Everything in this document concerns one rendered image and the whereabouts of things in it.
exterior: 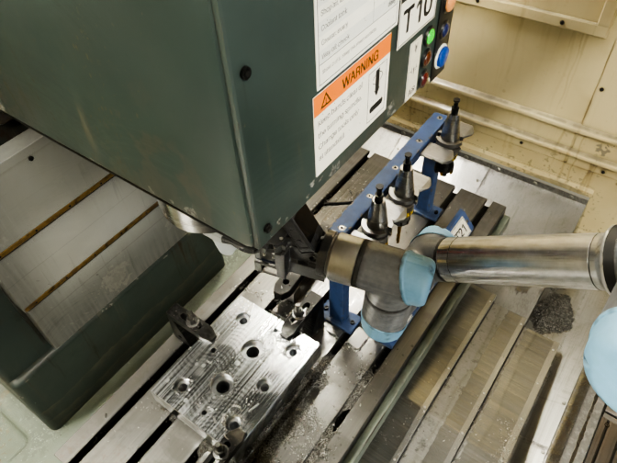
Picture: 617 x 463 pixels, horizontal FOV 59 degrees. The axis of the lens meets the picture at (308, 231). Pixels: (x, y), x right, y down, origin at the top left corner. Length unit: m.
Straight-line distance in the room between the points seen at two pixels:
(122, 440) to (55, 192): 0.54
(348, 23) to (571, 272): 0.43
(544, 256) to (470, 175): 1.06
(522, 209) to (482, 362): 0.52
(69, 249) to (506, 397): 1.10
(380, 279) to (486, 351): 0.81
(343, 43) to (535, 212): 1.29
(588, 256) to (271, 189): 0.42
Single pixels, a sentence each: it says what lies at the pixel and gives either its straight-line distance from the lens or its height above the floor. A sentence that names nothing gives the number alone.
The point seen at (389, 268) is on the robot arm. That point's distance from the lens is 0.78.
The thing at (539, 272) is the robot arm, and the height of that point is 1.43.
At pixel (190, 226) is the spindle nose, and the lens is 0.78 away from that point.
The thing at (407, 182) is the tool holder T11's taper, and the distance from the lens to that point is 1.14.
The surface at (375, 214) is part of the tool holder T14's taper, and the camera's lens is 1.07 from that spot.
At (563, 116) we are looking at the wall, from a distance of 1.68.
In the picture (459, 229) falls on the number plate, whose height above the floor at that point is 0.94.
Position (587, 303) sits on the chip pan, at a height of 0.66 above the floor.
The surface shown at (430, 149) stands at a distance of 1.30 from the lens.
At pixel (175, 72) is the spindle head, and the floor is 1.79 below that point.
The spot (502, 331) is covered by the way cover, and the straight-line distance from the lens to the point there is 1.61.
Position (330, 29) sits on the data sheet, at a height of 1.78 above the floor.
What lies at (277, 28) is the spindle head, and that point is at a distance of 0.48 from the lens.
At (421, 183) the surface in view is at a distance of 1.21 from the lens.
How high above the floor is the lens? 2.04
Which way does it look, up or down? 48 degrees down
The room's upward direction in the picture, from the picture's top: 4 degrees counter-clockwise
